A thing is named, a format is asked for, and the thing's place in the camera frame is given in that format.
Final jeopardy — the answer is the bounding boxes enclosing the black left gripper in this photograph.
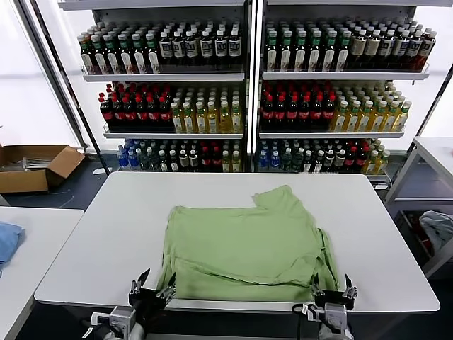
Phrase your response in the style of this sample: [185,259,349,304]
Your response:
[127,267,178,322]

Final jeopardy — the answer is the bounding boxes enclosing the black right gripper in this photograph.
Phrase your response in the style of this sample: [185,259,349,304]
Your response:
[309,273,358,309]

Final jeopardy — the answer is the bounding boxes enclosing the light green polo shirt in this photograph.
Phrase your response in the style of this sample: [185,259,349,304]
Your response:
[155,184,346,302]

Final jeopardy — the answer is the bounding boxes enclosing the black plastic crate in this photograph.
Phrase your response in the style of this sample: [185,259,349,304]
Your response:
[395,209,435,258]

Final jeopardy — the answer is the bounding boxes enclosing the crumpled grey white cloth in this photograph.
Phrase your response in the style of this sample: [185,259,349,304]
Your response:
[418,209,453,253]

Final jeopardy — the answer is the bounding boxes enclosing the red cap cola bottle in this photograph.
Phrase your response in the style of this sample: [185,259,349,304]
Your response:
[355,147,367,174]
[147,93,160,132]
[260,92,275,131]
[159,93,172,132]
[273,93,287,131]
[211,147,223,173]
[98,92,113,132]
[345,147,357,174]
[200,147,212,173]
[310,93,323,131]
[123,93,137,132]
[135,93,149,132]
[285,93,299,131]
[111,93,125,132]
[322,92,336,131]
[298,93,311,131]

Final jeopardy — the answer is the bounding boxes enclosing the white metal side table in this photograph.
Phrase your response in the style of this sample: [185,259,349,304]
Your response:
[384,136,453,279]

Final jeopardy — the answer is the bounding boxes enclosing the folded blue cloth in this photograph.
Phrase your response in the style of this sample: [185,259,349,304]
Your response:
[0,221,25,273]

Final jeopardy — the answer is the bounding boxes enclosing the open brown cardboard box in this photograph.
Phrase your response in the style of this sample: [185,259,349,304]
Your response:
[0,144,86,195]

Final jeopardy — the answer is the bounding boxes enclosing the silver metal parts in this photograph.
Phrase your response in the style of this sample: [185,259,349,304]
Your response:
[0,157,54,174]

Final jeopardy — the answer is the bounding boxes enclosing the white metal shelf rack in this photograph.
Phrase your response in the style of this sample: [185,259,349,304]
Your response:
[256,0,431,178]
[57,0,255,174]

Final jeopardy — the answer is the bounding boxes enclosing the black slanted metal pole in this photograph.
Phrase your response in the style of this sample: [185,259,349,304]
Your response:
[29,0,110,175]

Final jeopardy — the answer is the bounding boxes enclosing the green cap dark tea bottle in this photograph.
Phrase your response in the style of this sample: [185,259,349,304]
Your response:
[336,30,350,72]
[79,35,93,74]
[146,33,161,74]
[293,30,308,72]
[279,30,294,72]
[119,33,134,74]
[132,33,147,74]
[321,30,337,72]
[307,30,322,72]
[105,33,120,74]
[92,34,107,74]
[265,30,280,72]

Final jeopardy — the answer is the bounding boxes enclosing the white cap blue label bottle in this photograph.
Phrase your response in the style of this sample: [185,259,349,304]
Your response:
[159,31,173,67]
[172,30,186,67]
[379,28,394,69]
[199,30,214,67]
[406,30,423,69]
[393,29,408,69]
[226,30,241,67]
[213,30,227,67]
[185,30,199,67]

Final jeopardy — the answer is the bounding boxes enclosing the white cap beige label bottle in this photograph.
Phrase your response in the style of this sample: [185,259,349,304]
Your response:
[350,28,367,70]
[365,28,380,70]

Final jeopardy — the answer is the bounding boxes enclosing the white cap red tea bottle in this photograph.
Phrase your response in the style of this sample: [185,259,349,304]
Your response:
[419,31,437,68]

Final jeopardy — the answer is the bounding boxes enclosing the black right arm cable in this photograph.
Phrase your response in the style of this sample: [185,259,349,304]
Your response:
[291,302,319,340]

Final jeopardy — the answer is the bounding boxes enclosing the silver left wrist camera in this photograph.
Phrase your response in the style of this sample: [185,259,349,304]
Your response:
[91,306,137,334]

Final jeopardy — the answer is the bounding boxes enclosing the grey slanted frame beam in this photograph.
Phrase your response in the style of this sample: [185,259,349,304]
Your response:
[13,0,88,149]

